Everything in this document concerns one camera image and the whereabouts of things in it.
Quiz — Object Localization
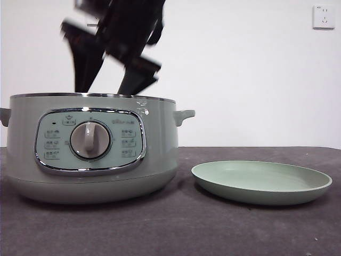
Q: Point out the pale green electric steamer pot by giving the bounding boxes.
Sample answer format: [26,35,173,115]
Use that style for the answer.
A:
[0,92,196,205]

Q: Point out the grey round steamer dial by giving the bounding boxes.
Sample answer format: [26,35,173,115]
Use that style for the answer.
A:
[69,121,111,161]

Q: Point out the pale green round plate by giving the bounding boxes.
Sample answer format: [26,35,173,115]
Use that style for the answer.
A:
[191,159,333,206]

